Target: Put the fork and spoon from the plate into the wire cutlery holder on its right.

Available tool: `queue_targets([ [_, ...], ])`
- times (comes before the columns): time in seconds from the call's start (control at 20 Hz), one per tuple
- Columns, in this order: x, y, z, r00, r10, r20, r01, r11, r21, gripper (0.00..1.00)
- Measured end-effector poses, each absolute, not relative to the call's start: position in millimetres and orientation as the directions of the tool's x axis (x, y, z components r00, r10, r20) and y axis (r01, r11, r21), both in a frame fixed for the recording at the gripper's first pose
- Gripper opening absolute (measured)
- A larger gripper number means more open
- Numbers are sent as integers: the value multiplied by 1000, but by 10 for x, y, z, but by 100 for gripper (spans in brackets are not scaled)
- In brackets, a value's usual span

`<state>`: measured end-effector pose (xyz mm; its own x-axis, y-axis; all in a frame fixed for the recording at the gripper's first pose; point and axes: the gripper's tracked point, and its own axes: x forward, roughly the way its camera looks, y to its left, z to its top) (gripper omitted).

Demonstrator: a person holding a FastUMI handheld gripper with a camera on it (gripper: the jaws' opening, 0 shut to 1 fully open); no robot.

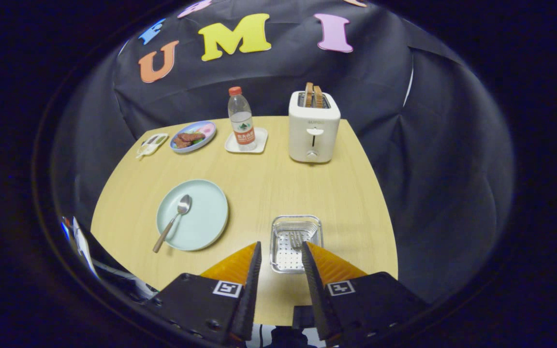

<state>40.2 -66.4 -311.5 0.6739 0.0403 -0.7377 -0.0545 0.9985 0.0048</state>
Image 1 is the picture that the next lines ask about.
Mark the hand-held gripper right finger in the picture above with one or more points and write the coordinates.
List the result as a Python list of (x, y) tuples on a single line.
[(315, 290)]

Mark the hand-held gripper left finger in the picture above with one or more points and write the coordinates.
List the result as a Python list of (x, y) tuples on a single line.
[(252, 295)]

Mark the light green plate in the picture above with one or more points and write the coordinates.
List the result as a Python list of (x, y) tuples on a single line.
[(201, 222)]

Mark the white toaster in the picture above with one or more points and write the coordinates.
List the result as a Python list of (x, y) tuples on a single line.
[(302, 140)]

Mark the white square coaster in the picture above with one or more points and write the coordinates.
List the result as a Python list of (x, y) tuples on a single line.
[(261, 140)]

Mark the blue patterned plate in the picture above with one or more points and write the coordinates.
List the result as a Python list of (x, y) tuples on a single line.
[(196, 146)]

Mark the brown meat slice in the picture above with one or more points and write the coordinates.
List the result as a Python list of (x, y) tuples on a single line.
[(192, 137), (182, 143)]

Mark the pink ham slice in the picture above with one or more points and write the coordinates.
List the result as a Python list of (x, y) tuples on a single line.
[(207, 129)]

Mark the clear water bottle red cap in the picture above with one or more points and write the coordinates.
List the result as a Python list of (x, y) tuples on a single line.
[(242, 121)]

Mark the white divided sauce dish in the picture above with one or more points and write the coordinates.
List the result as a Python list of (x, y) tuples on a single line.
[(155, 142)]

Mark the toast slice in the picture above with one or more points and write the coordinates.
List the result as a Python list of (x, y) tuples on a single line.
[(318, 96), (309, 94)]

